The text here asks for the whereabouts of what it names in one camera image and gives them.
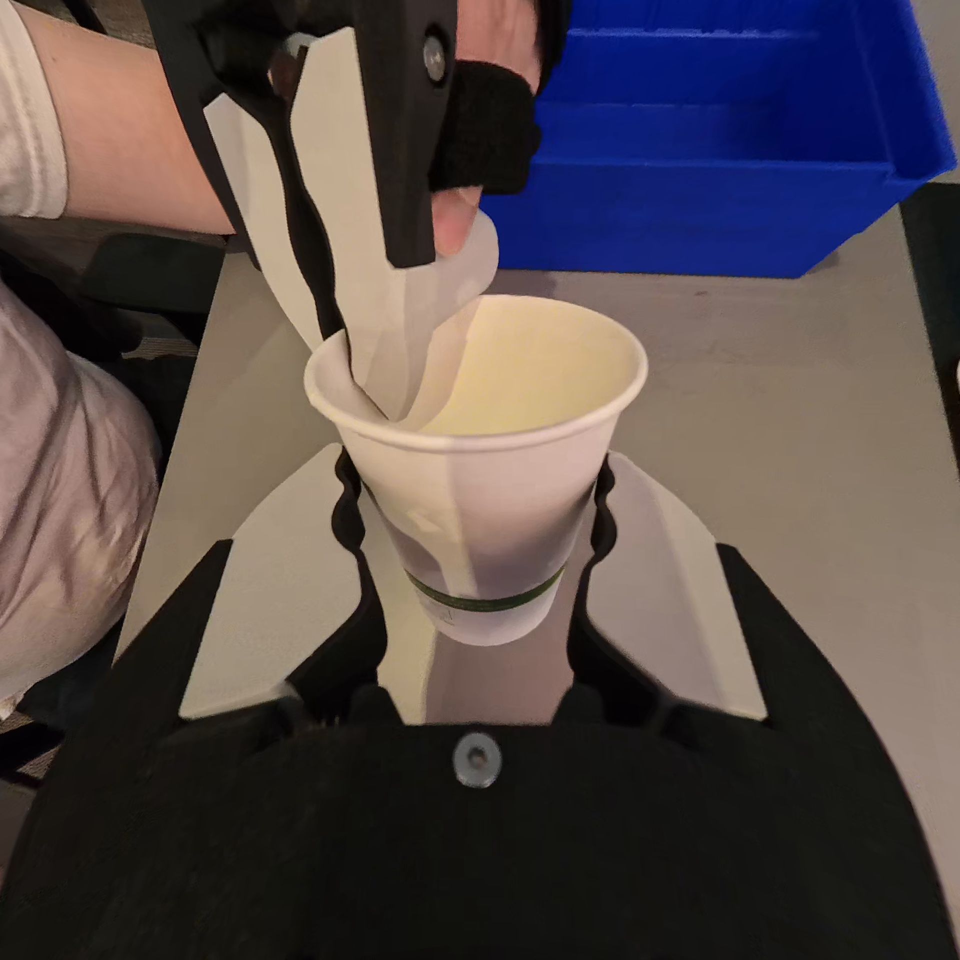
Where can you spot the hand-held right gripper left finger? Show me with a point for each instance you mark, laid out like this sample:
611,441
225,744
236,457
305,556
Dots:
270,615

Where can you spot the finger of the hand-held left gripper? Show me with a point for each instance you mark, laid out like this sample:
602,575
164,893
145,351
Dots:
338,150
255,180

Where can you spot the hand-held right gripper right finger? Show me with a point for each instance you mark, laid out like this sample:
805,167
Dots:
675,615

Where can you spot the white paper cup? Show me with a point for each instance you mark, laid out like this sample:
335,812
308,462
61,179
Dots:
480,480

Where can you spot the blue plastic bin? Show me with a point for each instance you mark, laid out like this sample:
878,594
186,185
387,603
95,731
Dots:
720,180

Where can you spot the person's left forearm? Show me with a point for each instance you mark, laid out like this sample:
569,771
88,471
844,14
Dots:
120,135

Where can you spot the black chair armrest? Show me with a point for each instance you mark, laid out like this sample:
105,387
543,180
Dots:
150,278

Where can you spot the black flat mat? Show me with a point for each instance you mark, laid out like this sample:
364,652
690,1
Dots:
938,285

